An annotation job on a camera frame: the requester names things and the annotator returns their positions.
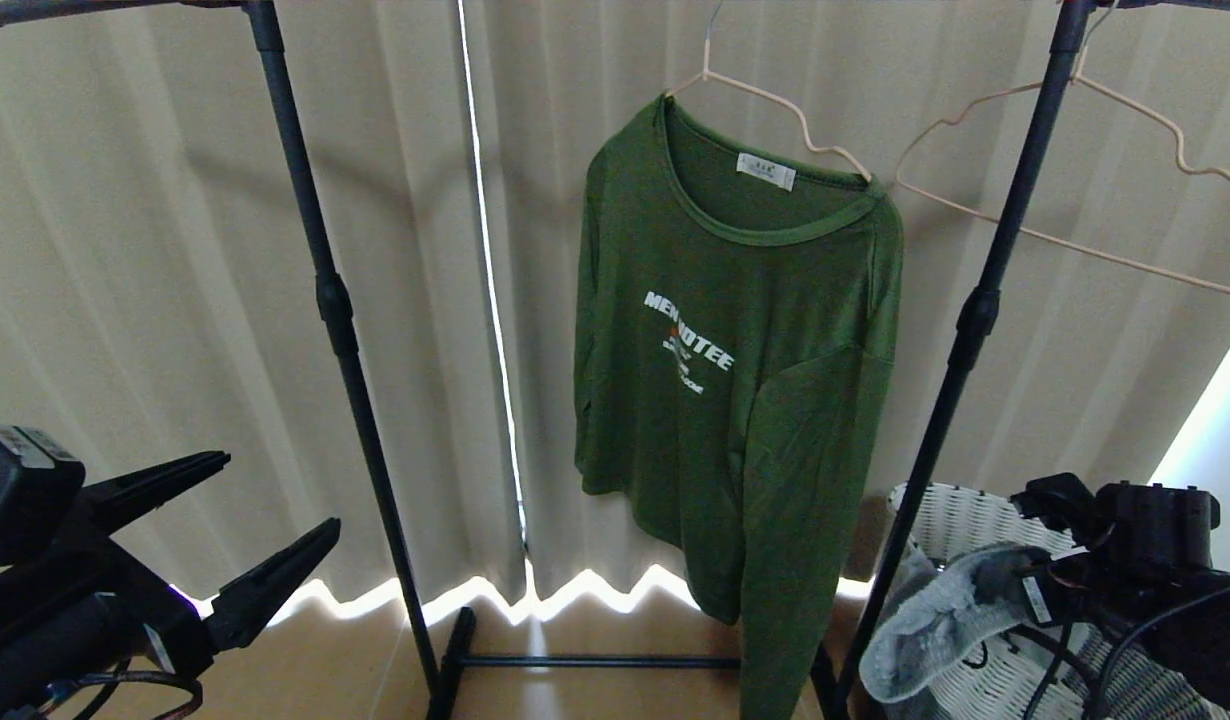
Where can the pale grey trousers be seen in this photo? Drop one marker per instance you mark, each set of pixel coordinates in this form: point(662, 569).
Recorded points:
point(935, 620)

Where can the beige curtain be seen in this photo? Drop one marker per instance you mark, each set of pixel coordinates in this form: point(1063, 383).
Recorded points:
point(125, 250)

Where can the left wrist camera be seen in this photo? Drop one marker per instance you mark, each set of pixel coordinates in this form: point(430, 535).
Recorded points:
point(20, 495)

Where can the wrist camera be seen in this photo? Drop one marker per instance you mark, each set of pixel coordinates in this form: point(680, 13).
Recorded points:
point(20, 495)
point(1155, 530)

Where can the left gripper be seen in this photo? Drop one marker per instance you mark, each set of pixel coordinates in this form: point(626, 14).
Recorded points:
point(95, 610)

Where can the black clothes rack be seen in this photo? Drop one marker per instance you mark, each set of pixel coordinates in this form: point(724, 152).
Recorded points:
point(336, 305)

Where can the pink clothes hanger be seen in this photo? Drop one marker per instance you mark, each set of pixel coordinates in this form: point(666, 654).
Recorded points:
point(1125, 257)
point(755, 94)

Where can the white laundry basket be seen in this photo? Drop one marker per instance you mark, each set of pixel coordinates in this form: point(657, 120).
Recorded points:
point(960, 520)

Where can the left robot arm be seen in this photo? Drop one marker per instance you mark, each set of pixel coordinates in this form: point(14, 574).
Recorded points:
point(15, 712)

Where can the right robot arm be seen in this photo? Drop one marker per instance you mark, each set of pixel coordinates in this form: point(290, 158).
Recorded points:
point(1195, 620)

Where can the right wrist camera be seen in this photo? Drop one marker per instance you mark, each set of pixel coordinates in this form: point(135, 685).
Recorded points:
point(1155, 530)

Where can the green long-sleeved shirt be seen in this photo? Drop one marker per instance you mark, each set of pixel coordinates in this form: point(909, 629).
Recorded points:
point(735, 450)

